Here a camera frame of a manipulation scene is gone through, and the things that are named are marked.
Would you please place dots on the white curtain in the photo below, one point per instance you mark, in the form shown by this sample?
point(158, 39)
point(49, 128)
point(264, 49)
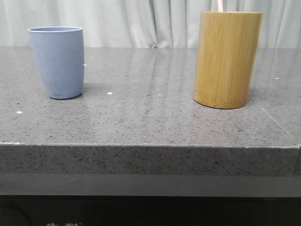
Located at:
point(144, 23)

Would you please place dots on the blue plastic cup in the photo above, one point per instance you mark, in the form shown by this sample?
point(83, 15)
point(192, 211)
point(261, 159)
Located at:
point(59, 52)

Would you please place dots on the bamboo cylinder holder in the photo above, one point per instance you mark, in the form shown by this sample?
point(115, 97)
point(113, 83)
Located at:
point(226, 51)

